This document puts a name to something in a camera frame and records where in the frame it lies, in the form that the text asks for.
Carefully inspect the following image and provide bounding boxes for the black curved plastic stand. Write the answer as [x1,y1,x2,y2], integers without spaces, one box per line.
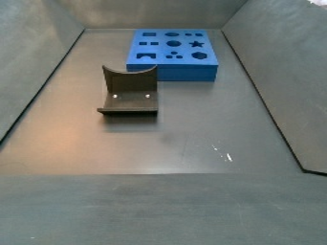
[98,66,159,115]

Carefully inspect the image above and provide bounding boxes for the blue foam shape-sorter block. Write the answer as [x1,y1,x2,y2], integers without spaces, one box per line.
[127,29,219,81]

